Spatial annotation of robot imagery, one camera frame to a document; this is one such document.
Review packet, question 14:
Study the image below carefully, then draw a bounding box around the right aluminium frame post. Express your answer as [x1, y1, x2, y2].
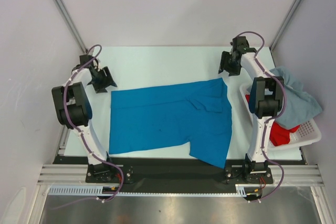
[269, 0, 303, 53]

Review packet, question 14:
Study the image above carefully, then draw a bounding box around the blue t shirt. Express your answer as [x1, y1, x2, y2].
[109, 78, 232, 168]

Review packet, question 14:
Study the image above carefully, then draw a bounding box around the red t shirt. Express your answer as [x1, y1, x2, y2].
[244, 94, 300, 146]

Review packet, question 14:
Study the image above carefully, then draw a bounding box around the white slotted cable duct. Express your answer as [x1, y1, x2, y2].
[48, 184, 260, 197]

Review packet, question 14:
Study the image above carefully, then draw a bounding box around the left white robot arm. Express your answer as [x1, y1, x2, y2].
[51, 54, 117, 183]

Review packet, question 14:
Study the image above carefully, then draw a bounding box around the white plastic basket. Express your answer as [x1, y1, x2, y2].
[239, 83, 321, 151]

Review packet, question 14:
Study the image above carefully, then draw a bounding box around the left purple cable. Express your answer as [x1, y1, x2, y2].
[49, 44, 125, 210]

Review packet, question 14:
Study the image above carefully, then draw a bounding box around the left aluminium frame post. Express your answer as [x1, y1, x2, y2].
[53, 0, 88, 54]

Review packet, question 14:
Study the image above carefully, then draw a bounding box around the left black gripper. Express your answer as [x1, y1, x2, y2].
[90, 67, 117, 94]

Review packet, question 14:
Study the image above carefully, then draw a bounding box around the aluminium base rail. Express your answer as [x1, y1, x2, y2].
[37, 164, 324, 187]

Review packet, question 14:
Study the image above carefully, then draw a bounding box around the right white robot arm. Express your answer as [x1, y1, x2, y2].
[218, 33, 286, 184]

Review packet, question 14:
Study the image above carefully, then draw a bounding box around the aluminium frame post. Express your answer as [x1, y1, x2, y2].
[53, 0, 88, 54]
[269, 0, 303, 53]

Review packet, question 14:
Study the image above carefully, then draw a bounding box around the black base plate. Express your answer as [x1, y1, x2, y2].
[52, 155, 308, 195]

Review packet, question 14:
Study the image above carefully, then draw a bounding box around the grey t shirt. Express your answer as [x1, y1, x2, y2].
[270, 66, 322, 130]

